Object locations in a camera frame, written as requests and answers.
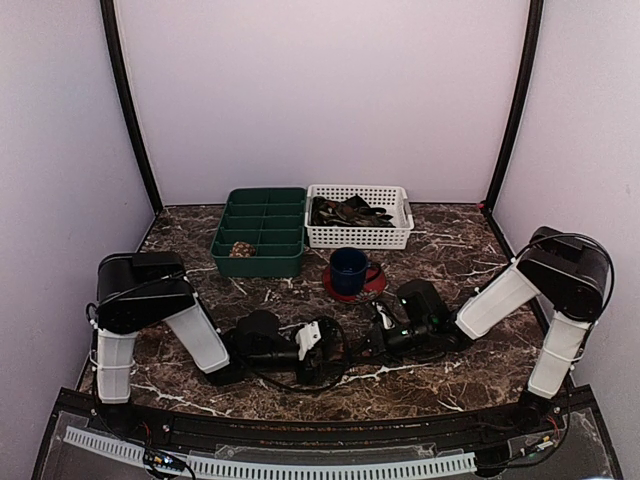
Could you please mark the rolled brown tie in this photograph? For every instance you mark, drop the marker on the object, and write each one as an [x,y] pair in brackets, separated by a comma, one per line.
[241,249]

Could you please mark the left black frame post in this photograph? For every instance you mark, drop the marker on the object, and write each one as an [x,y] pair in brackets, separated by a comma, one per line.
[128,109]

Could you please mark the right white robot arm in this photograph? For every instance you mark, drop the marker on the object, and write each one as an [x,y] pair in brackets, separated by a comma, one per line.
[575,273]

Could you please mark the blue enamel mug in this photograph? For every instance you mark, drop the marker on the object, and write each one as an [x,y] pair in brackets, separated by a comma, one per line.
[350,269]

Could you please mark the green compartment tray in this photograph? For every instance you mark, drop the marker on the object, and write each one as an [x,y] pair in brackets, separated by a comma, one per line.
[271,219]

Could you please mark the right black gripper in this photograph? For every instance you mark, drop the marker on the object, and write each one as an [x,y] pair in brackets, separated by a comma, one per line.
[377,345]

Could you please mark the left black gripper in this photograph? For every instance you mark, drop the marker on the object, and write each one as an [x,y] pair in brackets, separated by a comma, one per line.
[310,367]

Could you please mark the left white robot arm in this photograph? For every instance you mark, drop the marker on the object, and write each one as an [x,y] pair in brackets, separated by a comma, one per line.
[136,291]

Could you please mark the white plastic basket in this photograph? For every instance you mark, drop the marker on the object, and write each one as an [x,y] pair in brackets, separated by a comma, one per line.
[393,198]

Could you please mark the camouflage ties pile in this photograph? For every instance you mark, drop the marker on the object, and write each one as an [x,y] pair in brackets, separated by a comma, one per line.
[353,212]

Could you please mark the red floral saucer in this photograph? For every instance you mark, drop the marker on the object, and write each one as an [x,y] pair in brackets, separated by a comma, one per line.
[372,289]

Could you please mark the right black frame post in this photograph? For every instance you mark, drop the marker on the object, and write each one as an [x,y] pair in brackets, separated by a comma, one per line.
[526,64]

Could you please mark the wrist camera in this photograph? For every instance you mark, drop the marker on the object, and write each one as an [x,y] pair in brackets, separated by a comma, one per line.
[422,305]
[258,339]

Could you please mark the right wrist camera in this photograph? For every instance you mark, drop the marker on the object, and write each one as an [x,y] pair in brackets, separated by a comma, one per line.
[422,305]

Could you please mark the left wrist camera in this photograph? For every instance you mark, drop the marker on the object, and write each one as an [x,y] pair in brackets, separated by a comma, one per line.
[258,339]

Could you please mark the black front rail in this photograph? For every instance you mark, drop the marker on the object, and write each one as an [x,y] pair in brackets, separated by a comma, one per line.
[171,428]

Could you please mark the black frame post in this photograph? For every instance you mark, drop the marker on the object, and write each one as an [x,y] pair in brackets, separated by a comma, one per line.
[128,109]
[526,64]

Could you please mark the white cable duct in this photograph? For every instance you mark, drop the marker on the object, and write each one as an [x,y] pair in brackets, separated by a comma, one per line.
[238,462]

